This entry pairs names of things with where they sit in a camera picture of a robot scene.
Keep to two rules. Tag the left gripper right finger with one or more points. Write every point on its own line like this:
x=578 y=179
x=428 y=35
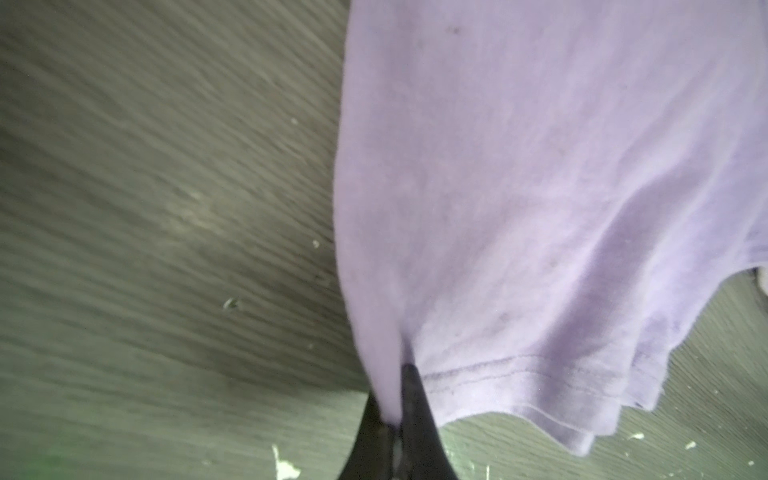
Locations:
x=423 y=456

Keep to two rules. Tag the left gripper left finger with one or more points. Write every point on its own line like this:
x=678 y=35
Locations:
x=372 y=456

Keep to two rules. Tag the purple t shirt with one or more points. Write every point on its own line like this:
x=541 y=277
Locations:
x=534 y=200

